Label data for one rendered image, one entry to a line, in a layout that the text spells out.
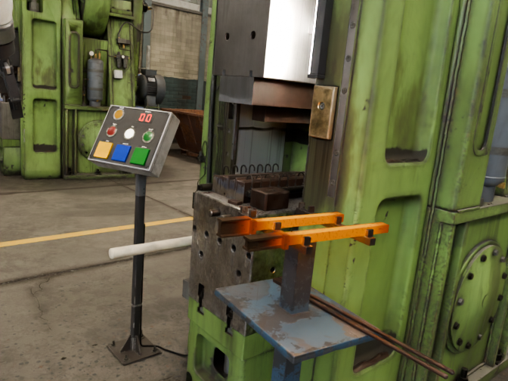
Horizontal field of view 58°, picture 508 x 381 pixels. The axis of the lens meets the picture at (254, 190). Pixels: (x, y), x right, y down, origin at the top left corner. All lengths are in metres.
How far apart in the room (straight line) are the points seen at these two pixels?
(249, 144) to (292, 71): 0.44
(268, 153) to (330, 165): 0.57
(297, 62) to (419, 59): 0.42
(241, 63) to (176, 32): 9.25
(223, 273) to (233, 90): 0.67
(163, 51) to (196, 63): 0.91
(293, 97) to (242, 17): 0.34
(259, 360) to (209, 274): 0.37
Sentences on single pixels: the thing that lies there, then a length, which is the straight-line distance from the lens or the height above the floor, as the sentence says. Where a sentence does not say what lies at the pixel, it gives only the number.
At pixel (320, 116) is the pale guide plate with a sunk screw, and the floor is 1.26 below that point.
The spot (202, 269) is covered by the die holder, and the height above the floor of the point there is 0.62.
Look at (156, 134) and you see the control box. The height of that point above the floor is 1.10.
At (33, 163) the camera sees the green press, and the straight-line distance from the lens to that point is 6.35.
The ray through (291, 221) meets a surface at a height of 0.99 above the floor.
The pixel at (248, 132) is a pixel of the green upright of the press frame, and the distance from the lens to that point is 1.97.
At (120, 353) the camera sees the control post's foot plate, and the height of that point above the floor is 0.01.
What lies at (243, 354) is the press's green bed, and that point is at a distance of 1.75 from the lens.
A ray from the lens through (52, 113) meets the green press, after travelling 6.37.
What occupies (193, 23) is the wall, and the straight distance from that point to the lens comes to 11.19.
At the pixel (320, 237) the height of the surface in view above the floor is 0.99.
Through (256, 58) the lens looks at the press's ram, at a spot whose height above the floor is 1.43.
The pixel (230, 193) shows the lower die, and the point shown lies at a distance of 1.73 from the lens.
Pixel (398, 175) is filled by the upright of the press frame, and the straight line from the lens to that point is 1.63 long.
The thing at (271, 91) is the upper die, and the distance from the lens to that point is 1.68.
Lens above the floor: 1.31
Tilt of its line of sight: 12 degrees down
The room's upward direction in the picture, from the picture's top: 5 degrees clockwise
